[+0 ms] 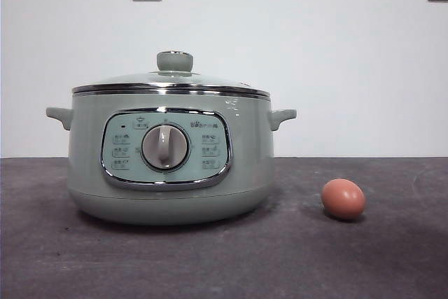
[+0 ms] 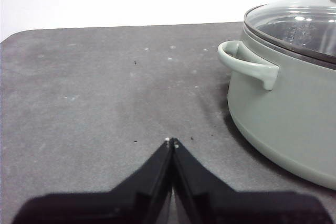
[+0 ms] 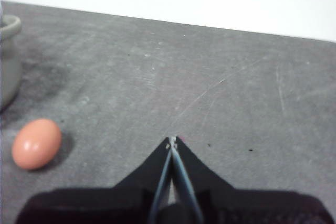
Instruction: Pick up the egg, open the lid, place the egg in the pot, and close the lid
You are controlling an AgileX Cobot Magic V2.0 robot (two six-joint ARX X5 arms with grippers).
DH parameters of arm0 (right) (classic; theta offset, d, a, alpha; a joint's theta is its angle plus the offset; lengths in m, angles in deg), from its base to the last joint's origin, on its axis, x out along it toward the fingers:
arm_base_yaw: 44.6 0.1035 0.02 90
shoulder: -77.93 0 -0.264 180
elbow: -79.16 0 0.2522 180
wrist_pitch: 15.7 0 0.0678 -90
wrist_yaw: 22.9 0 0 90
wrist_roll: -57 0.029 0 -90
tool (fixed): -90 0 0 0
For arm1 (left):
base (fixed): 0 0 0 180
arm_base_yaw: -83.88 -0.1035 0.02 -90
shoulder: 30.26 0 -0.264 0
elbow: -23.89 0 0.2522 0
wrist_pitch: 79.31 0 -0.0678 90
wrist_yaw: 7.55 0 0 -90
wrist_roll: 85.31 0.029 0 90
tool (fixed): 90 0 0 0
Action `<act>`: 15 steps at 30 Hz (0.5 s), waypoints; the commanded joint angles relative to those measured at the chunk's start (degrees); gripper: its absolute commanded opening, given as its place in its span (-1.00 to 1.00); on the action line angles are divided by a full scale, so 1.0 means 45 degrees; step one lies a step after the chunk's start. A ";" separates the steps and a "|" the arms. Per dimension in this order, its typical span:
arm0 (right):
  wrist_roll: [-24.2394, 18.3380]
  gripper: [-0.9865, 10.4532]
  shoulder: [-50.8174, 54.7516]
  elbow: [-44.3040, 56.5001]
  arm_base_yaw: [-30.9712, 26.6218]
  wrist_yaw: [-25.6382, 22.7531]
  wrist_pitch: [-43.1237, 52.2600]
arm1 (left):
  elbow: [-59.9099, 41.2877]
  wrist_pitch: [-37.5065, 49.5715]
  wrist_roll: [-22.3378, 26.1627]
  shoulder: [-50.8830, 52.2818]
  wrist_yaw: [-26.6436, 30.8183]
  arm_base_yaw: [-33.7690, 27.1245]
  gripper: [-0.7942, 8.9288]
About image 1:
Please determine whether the brown egg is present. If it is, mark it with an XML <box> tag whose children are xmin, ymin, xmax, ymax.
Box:
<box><xmin>321</xmin><ymin>178</ymin><xmax>367</xmax><ymax>221</ymax></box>

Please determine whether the sage green electric cooking pot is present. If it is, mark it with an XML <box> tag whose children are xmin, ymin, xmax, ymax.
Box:
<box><xmin>45</xmin><ymin>89</ymin><xmax>298</xmax><ymax>226</ymax></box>

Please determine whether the glass lid with green knob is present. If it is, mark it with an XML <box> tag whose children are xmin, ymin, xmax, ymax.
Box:
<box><xmin>71</xmin><ymin>50</ymin><xmax>272</xmax><ymax>99</ymax></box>

